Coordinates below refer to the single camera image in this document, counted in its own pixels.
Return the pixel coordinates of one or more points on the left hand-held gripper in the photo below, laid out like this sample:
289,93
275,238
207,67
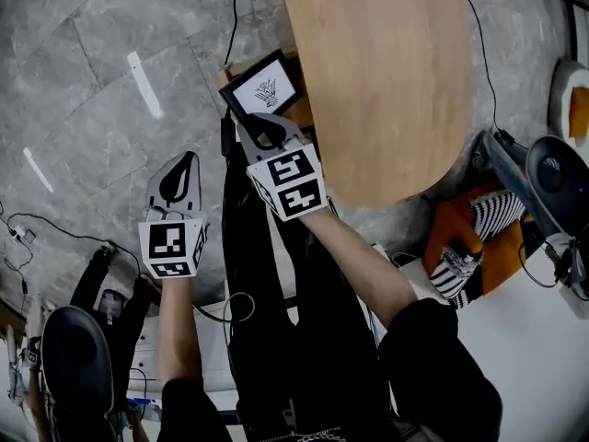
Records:
172,247

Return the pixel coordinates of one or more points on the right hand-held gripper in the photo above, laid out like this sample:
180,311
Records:
294,187

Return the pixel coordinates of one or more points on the wooden drawer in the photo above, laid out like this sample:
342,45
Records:
306,113

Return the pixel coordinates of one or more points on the white cabinet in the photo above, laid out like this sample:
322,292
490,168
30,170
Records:
211,352

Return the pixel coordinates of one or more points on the person's right forearm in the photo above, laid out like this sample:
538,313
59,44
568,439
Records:
363,270

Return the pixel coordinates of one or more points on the white floor power strip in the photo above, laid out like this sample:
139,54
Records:
22,234

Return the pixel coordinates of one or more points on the wooden coffee table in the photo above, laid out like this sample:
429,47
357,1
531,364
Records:
382,99

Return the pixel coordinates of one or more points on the white round chair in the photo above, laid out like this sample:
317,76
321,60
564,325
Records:
559,104

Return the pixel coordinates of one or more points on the orange cushion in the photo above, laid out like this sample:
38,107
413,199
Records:
580,113

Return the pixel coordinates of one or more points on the black picture frame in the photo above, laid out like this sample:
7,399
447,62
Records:
264,90

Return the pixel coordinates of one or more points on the person's left forearm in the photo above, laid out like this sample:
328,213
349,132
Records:
179,334

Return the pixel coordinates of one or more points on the black white striped blanket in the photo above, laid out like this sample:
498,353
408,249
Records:
497,210

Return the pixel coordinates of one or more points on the patterned knit cushion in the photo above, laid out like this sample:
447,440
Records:
460,260

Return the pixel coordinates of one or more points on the person's black jacket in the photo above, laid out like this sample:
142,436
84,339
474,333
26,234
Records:
437,371

